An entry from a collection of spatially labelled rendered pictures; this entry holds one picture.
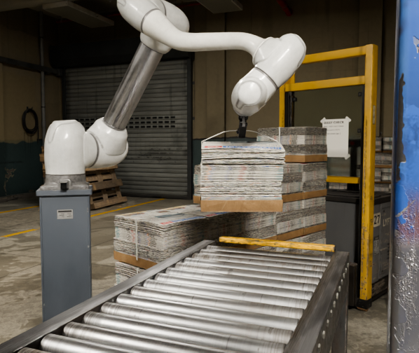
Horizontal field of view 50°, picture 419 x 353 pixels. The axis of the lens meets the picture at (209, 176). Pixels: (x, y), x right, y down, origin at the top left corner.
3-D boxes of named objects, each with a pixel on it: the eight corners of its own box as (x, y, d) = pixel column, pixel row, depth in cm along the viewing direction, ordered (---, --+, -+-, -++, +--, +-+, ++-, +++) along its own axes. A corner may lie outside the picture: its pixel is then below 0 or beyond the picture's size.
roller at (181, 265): (176, 258, 144) (169, 267, 140) (325, 274, 126) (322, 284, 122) (178, 272, 146) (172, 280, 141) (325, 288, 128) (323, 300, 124)
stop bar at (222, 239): (221, 240, 174) (221, 235, 174) (335, 250, 158) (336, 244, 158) (218, 241, 171) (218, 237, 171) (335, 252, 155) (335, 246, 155)
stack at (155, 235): (113, 377, 226) (111, 214, 220) (254, 313, 311) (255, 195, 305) (165, 407, 200) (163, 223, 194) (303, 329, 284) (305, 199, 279)
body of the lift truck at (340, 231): (289, 286, 370) (290, 190, 365) (321, 272, 410) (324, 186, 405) (371, 307, 323) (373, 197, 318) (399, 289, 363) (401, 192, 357)
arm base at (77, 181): (38, 191, 166) (37, 176, 166) (44, 185, 188) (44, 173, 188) (88, 190, 171) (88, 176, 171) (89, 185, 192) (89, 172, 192)
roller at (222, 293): (147, 293, 127) (146, 276, 127) (314, 317, 110) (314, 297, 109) (138, 299, 122) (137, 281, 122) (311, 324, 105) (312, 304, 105)
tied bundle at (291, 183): (226, 199, 283) (226, 162, 281) (255, 195, 304) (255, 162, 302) (275, 204, 257) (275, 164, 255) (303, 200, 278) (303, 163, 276)
